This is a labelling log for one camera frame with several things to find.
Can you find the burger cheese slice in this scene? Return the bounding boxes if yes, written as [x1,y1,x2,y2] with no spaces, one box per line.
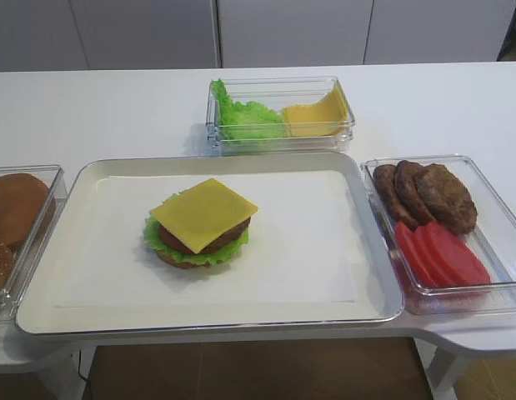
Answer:
[149,178,258,254]

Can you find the green lettuce in container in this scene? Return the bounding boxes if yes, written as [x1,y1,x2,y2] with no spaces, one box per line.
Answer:
[211,79,285,140]

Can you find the clear lettuce cheese container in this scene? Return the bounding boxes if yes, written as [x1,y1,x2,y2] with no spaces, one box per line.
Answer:
[205,76,356,155]

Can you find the yellow cheese slices in container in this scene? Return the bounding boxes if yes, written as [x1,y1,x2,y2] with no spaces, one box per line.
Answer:
[282,85,349,138]

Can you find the burger lettuce leaf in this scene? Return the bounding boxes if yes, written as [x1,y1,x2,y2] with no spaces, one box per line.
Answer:
[143,192,249,262]

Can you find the burger meat patty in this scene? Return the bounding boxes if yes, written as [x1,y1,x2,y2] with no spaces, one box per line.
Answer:
[199,217,251,254]

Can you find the white serving tray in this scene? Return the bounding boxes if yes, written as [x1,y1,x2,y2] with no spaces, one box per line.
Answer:
[16,152,404,338]

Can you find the burger tomato slice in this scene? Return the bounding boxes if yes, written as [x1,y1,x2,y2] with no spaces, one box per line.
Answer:
[158,225,195,255]

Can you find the burger bottom bun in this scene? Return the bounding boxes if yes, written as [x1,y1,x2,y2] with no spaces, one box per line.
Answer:
[155,250,228,269]

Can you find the left brown patty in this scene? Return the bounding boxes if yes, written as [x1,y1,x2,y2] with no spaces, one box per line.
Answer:
[373,164,419,231]

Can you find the brown patty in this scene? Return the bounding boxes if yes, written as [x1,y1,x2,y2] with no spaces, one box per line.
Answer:
[373,164,419,231]
[394,160,435,225]
[413,163,478,235]

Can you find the middle brown patty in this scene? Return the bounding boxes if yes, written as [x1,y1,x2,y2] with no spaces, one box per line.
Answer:
[394,160,435,225]

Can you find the left red tomato slice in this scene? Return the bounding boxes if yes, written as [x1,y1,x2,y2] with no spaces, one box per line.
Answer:
[395,221,436,288]

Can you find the red tomato slice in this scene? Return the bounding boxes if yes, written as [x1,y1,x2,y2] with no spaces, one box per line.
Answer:
[421,222,492,286]
[413,226,455,288]
[395,221,436,288]

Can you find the middle red tomato slice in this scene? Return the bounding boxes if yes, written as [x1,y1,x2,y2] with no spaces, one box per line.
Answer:
[413,226,455,288]

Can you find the right brown patty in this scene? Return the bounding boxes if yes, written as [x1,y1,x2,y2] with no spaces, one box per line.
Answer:
[413,163,478,235]

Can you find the clear patty tomato container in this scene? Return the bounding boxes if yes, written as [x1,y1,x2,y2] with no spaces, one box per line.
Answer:
[360,154,516,314]

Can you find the right red tomato slice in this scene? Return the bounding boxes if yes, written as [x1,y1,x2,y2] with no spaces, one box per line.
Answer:
[421,222,492,286]

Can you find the clear bun container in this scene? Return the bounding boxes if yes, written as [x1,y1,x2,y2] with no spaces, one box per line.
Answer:
[0,165,68,325]

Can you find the plain brown bottom bun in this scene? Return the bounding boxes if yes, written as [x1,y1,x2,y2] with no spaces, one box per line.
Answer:
[0,173,49,250]

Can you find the black cable under table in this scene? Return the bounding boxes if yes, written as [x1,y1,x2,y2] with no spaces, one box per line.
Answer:
[76,348,90,383]

